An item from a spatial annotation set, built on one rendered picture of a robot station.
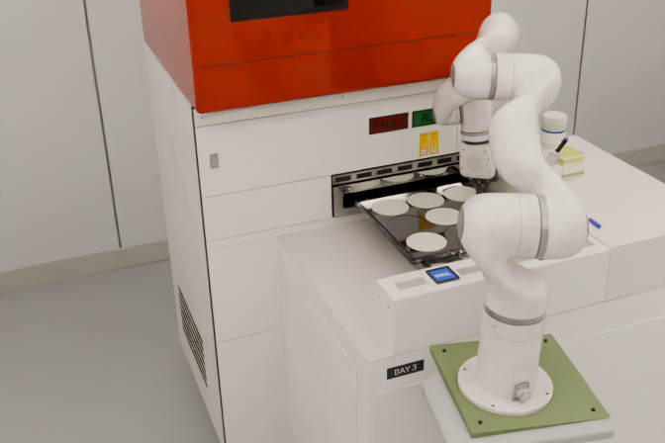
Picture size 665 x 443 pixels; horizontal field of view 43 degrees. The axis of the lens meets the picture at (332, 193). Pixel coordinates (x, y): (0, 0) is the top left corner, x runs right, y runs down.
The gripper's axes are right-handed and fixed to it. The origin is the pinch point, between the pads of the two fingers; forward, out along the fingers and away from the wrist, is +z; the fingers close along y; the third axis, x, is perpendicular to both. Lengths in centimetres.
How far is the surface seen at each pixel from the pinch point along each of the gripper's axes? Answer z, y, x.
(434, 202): 0.7, -9.8, -8.9
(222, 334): 30, -56, -54
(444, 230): 2.3, 1.2, -21.9
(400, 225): 0.8, -9.6, -26.1
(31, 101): -19, -198, -11
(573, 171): -3.8, 20.9, 13.0
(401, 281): -2, 12, -58
